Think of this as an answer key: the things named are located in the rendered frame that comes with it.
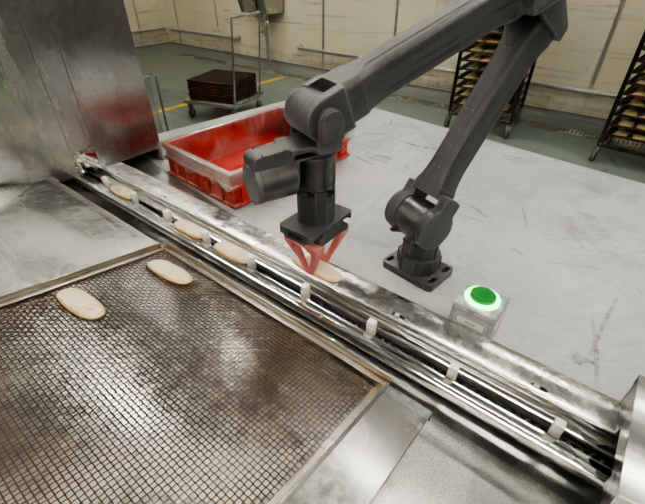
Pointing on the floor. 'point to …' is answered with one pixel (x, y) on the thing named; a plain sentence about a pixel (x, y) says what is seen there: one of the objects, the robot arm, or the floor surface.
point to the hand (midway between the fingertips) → (317, 263)
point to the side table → (506, 245)
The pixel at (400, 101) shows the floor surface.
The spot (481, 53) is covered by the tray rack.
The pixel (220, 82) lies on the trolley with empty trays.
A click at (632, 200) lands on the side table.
